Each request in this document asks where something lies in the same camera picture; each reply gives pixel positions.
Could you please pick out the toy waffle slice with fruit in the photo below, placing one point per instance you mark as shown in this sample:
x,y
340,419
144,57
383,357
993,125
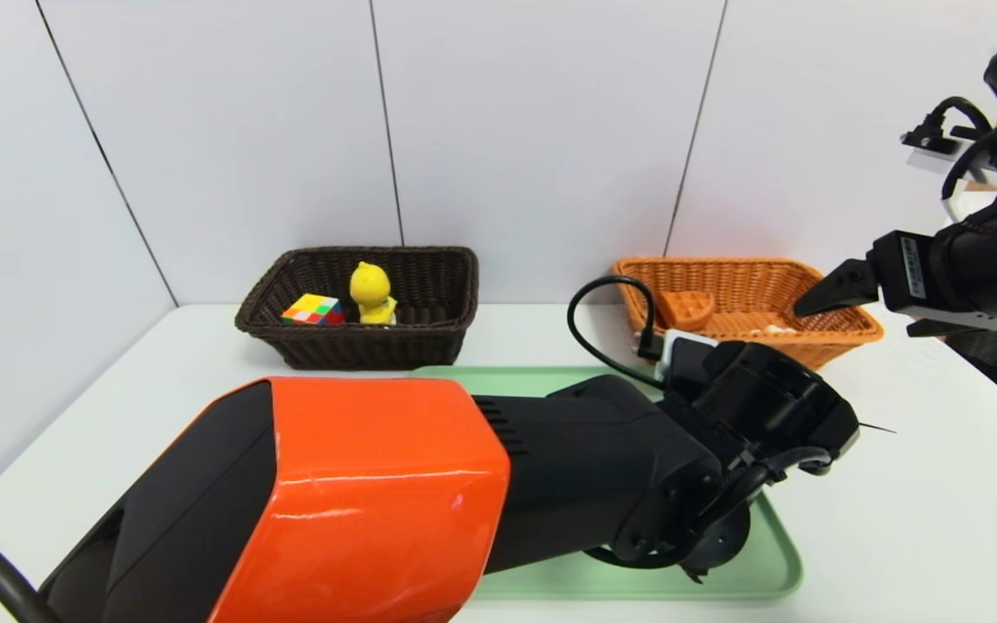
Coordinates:
x,y
689,307

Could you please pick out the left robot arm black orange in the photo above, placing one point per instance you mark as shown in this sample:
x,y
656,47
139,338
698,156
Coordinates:
x,y
377,502

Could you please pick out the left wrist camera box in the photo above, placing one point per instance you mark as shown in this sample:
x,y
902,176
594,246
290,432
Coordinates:
x,y
680,359

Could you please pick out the dark brown wicker basket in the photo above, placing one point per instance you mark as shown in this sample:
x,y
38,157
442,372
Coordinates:
x,y
395,346

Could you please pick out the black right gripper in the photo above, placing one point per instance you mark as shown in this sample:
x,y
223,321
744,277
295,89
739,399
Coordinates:
x,y
907,269

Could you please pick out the thin black zip tie tail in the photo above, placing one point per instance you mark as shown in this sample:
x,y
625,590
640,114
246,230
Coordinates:
x,y
878,427

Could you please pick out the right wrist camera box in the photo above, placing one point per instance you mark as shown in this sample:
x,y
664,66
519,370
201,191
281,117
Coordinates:
x,y
927,156

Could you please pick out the orange wicker basket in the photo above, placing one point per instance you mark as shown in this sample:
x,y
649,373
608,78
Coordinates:
x,y
845,333

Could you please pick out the yellow duck toy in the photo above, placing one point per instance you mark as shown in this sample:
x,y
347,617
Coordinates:
x,y
371,285

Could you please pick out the multicoloured puzzle cube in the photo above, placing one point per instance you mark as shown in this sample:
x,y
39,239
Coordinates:
x,y
312,309

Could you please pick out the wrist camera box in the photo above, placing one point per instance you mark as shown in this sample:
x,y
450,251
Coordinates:
x,y
927,156
680,359

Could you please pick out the light green plastic tray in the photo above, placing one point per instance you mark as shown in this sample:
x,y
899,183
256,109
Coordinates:
x,y
775,562

